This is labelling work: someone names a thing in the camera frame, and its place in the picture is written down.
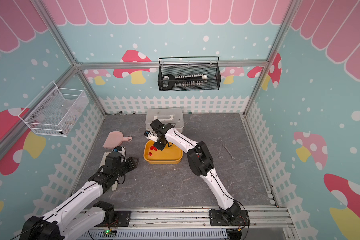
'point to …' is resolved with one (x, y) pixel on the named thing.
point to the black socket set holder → (169, 81)
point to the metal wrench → (229, 152)
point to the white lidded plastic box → (165, 115)
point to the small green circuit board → (109, 233)
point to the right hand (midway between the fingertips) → (160, 144)
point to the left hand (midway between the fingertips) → (137, 162)
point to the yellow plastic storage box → (170, 155)
